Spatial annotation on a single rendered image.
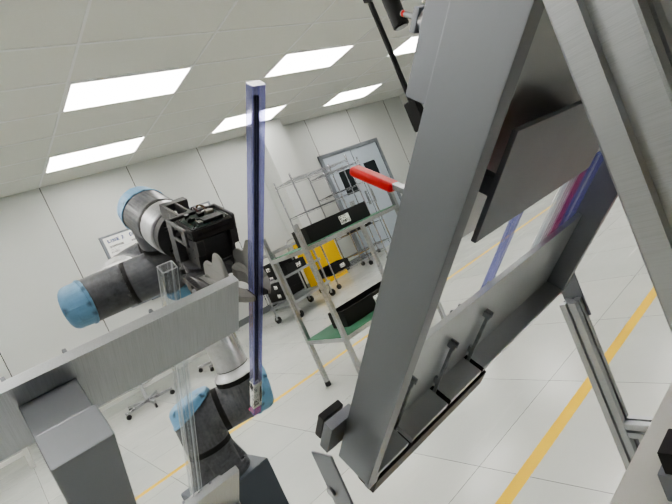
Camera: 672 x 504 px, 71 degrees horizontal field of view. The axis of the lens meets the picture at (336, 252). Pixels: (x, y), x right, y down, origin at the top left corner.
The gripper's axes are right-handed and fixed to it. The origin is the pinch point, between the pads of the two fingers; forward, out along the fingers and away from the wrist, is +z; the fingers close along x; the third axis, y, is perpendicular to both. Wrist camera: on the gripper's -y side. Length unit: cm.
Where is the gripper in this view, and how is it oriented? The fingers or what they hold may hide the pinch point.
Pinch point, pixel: (256, 296)
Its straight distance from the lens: 57.1
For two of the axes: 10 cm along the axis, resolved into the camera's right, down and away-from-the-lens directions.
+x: 7.4, -3.6, 5.7
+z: 6.7, 3.2, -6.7
